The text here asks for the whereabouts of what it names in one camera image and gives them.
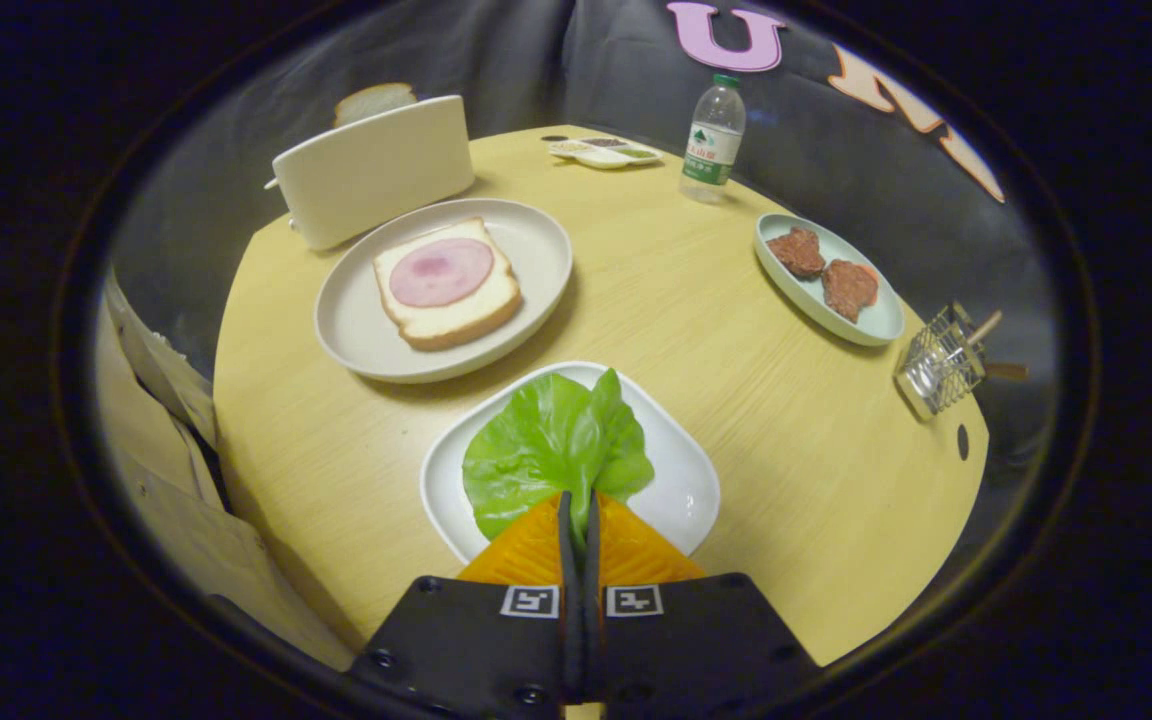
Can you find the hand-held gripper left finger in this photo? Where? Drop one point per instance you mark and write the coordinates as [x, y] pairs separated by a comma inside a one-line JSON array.
[[566, 600]]

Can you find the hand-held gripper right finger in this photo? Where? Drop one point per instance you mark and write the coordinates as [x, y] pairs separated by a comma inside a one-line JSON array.
[[592, 620]]

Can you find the green lettuce leaf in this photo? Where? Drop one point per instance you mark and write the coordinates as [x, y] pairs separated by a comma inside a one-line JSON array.
[[536, 450]]

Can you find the plain white bread slice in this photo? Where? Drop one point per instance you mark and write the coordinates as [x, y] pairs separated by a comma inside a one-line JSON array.
[[373, 100]]

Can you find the white rounded square plate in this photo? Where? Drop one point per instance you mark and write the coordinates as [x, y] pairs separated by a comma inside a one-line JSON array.
[[676, 490]]

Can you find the toast slice under ham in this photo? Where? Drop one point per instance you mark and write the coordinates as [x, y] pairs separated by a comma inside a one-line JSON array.
[[466, 320]]

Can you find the round beige plate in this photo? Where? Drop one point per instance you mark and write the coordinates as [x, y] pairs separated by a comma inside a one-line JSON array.
[[356, 320]]

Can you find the pale green oval plate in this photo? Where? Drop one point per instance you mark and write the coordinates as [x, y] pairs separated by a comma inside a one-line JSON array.
[[866, 320]]

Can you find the brown fried meat piece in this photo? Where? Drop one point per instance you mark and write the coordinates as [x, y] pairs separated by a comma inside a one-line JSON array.
[[796, 252]]

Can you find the beige cardboard boxes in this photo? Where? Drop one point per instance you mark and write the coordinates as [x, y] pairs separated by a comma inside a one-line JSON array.
[[166, 480]]

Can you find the fried meat piece orange end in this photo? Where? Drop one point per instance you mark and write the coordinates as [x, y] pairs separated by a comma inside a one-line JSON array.
[[849, 290]]

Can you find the white divided condiment dish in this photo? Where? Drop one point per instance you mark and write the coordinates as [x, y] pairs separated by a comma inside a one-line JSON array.
[[604, 152]]

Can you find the cream toaster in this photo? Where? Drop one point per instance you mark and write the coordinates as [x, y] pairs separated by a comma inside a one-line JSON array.
[[376, 170]]

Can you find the clear plastic water bottle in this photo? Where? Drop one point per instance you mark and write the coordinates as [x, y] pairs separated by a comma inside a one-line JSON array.
[[711, 150]]

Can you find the black backdrop cloth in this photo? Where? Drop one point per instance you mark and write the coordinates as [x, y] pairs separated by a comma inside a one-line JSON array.
[[536, 60]]

